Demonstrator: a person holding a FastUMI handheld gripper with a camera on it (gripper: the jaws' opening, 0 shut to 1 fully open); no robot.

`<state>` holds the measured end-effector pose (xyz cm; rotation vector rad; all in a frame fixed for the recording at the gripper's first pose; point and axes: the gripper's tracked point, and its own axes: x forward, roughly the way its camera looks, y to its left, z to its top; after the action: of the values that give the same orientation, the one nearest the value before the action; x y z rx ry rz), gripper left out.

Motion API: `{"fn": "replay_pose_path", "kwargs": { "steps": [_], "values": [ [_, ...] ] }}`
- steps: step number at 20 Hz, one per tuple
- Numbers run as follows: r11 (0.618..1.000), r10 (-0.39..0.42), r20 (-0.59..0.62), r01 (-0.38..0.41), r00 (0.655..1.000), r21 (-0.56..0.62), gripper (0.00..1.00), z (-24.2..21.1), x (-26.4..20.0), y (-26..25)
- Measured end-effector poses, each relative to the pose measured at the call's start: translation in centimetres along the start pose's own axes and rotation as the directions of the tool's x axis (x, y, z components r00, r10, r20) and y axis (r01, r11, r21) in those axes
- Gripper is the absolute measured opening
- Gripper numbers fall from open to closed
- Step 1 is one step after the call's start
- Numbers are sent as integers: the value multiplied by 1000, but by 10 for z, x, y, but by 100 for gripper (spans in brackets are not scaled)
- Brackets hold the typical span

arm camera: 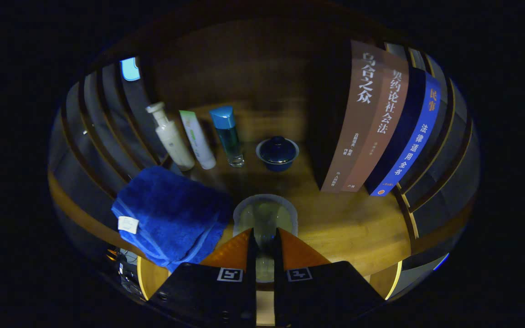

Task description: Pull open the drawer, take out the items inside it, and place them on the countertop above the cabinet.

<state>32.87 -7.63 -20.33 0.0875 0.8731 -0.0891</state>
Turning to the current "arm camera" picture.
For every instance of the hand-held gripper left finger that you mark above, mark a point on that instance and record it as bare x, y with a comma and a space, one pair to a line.
251, 273

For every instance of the wooden cabinet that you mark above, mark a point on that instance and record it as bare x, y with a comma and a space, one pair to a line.
244, 59

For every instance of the white green tube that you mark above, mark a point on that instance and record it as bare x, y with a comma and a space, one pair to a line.
198, 141

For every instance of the blue book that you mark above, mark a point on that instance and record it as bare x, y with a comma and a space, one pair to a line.
410, 141

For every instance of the blue lidded teacup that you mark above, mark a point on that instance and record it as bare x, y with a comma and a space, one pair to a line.
277, 152

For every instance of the blue folded towel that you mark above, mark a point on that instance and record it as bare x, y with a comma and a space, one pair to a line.
171, 214

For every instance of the green white scrub sponge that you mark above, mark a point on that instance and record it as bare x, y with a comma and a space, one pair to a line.
265, 214

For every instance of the reddish brown book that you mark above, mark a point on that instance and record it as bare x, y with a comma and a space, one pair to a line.
378, 136

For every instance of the white pump bottle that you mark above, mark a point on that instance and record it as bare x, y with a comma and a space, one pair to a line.
173, 141

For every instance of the teal blue bottle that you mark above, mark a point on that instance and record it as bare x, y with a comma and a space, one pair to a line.
228, 136

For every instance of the wooden countertop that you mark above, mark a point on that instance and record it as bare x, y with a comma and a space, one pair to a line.
344, 228

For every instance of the dark brown book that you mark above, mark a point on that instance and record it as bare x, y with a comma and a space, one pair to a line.
353, 127

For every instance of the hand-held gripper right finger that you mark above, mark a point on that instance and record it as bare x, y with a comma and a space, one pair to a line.
280, 273

